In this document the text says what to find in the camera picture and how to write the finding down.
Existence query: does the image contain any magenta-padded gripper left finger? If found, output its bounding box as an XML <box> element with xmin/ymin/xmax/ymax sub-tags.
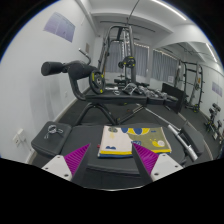
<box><xmin>41</xmin><ymin>143</ymin><xmax>91</xmax><ymax>186</ymax></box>

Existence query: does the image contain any ceiling strip light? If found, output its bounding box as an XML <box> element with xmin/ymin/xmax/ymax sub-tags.
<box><xmin>204</xmin><ymin>42</ymin><xmax>218</xmax><ymax>63</ymax></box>
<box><xmin>151</xmin><ymin>0</ymin><xmax>188</xmax><ymax>22</ymax></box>

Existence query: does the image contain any black yellow weight plate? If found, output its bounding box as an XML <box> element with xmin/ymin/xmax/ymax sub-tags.
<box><xmin>89</xmin><ymin>69</ymin><xmax>106</xmax><ymax>94</ymax></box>
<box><xmin>121</xmin><ymin>55</ymin><xmax>136</xmax><ymax>69</ymax></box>

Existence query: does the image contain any white wall outlet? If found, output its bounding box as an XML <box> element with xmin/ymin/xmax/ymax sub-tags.
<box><xmin>12</xmin><ymin>128</ymin><xmax>26</xmax><ymax>148</ymax></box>

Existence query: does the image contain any grey window curtain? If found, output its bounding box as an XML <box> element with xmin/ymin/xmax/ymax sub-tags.
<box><xmin>151</xmin><ymin>49</ymin><xmax>179</xmax><ymax>83</ymax></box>
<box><xmin>105</xmin><ymin>41</ymin><xmax>149</xmax><ymax>78</ymax></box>

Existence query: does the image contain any black bench with roller pads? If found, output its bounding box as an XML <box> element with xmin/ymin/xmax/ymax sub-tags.
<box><xmin>40</xmin><ymin>48</ymin><xmax>188</xmax><ymax>126</ymax></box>

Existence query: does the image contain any black box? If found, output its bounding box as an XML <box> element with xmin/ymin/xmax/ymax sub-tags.
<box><xmin>162</xmin><ymin>82</ymin><xmax>186</xmax><ymax>114</ymax></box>

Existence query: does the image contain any black squat rack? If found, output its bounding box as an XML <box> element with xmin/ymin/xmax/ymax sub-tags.
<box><xmin>178</xmin><ymin>59</ymin><xmax>204</xmax><ymax>113</ymax></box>

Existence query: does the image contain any black padded weight bench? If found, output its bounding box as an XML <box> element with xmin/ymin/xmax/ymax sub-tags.
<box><xmin>30</xmin><ymin>120</ymin><xmax>206</xmax><ymax>189</ymax></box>

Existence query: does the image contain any small purple wall poster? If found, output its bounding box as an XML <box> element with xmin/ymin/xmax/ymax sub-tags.
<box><xmin>211</xmin><ymin>81</ymin><xmax>223</xmax><ymax>98</ymax></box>

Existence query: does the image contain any group of dumbbells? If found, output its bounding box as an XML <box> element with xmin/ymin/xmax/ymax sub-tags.
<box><xmin>124</xmin><ymin>82</ymin><xmax>168</xmax><ymax>99</ymax></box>

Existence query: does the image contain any metal spring barbell collar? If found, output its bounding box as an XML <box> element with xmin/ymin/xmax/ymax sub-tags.
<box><xmin>44</xmin><ymin>124</ymin><xmax>64</xmax><ymax>140</ymax></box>

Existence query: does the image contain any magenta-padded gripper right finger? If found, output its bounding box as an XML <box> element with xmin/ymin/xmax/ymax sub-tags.
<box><xmin>131</xmin><ymin>143</ymin><xmax>184</xmax><ymax>186</ymax></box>

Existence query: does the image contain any grey power rack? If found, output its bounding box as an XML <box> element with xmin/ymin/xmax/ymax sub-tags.
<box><xmin>97</xmin><ymin>24</ymin><xmax>149</xmax><ymax>86</ymax></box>

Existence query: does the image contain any silver barbell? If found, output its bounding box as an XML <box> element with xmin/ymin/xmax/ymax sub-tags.
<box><xmin>135</xmin><ymin>103</ymin><xmax>199</xmax><ymax>162</ymax></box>

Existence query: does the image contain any dumbbell rack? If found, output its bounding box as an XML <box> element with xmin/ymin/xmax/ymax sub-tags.
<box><xmin>204</xmin><ymin>103</ymin><xmax>224</xmax><ymax>141</ymax></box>

